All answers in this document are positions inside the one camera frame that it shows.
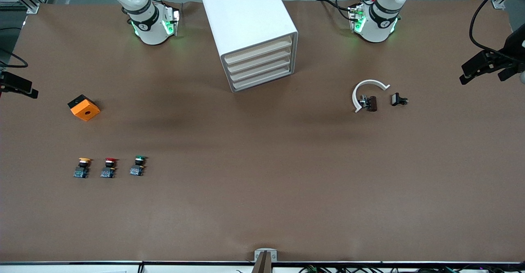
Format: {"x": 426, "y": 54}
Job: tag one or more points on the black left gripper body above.
{"x": 513, "y": 46}

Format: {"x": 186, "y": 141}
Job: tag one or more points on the green push button switch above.
{"x": 136, "y": 170}

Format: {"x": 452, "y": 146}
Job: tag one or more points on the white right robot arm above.
{"x": 149, "y": 31}

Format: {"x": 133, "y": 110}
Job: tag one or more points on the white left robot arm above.
{"x": 379, "y": 27}

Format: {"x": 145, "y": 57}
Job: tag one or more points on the orange box with hole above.
{"x": 86, "y": 111}

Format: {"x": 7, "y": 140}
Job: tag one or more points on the white curved pipe clamp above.
{"x": 371, "y": 82}

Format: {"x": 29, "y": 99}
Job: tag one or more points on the brown cylindrical capacitor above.
{"x": 372, "y": 104}

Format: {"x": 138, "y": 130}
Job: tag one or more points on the brown table cover sheet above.
{"x": 246, "y": 183}

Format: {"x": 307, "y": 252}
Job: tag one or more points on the black square push switch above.
{"x": 396, "y": 99}

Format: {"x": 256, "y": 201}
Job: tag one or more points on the yellow push button switch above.
{"x": 82, "y": 170}

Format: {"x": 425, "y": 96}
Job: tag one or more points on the red push button switch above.
{"x": 108, "y": 171}

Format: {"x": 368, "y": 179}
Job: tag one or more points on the aluminium table edge rail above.
{"x": 82, "y": 262}

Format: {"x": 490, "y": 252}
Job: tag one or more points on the metal table edge bracket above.
{"x": 257, "y": 253}

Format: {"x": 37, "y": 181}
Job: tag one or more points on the grey camera mast profile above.
{"x": 262, "y": 265}

